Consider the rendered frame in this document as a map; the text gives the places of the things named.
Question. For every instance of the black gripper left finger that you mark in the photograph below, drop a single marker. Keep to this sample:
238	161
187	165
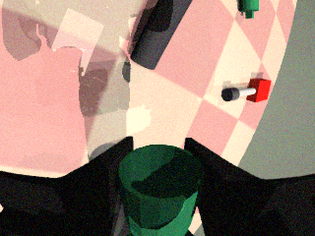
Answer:
86	200

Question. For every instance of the white post with cap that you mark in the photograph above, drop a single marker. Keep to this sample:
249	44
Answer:
121	228

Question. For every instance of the dark grey cylinder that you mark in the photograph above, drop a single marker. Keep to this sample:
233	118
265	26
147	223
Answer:
158	31

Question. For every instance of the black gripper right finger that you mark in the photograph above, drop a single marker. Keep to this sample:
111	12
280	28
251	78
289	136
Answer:
234	202

